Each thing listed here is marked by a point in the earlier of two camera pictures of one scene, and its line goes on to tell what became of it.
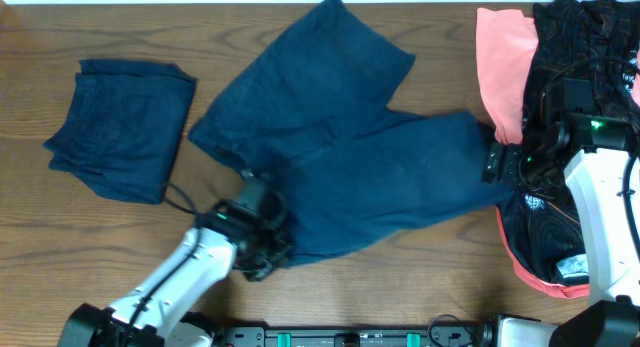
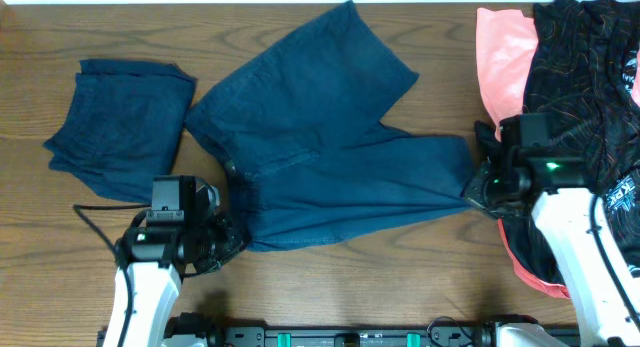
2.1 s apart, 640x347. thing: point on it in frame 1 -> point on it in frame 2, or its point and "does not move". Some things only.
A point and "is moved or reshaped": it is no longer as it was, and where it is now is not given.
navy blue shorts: [303, 111] is moved or reshaped
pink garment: [505, 44] does not move
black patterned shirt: [597, 40] does not move
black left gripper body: [270, 249] -> [213, 241]
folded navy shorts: [123, 126] does not move
